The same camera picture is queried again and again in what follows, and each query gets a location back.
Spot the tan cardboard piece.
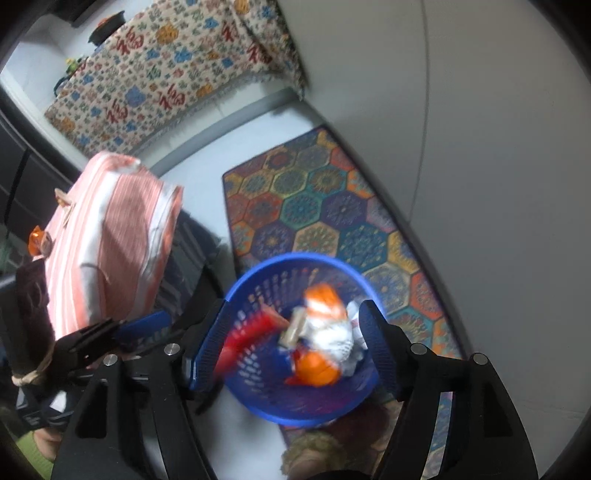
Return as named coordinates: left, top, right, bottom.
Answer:
left=278, top=308, right=308, bottom=347

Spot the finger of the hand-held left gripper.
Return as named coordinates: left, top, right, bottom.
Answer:
left=55, top=310, right=171, bottom=370

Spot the red foil wrapper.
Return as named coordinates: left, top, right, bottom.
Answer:
left=219, top=309, right=279, bottom=376

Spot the printed floral cloth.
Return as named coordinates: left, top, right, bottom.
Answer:
left=44, top=0, right=310, bottom=155

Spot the orange white snack packet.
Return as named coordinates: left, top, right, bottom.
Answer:
left=284, top=284, right=368, bottom=387

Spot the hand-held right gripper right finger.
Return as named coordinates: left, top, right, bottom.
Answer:
left=358, top=299, right=539, bottom=480

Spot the person's left hand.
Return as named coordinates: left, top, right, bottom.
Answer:
left=33, top=425, right=65, bottom=462

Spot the blue plastic basket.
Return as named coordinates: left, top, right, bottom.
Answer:
left=224, top=253, right=398, bottom=426

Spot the person's left forearm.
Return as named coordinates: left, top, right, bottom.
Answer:
left=0, top=434, right=54, bottom=480

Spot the pink striped tablecloth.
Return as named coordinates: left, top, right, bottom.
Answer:
left=44, top=152, right=185, bottom=340

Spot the beige wrapper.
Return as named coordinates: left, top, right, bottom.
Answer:
left=54, top=188, right=77, bottom=217

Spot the green yellow toy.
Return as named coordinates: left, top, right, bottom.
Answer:
left=53, top=58, right=88, bottom=95

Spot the colourful hexagon pattern rug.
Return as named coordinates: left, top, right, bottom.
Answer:
left=222, top=126, right=465, bottom=480

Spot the black bowl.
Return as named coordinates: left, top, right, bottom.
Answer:
left=88, top=11, right=125, bottom=45

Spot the orange wrapper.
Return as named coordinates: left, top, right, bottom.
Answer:
left=28, top=228, right=52, bottom=257

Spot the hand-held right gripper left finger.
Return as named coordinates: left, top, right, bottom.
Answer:
left=51, top=298, right=241, bottom=480

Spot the furry brown slipper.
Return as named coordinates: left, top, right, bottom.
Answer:
left=281, top=431, right=393, bottom=480

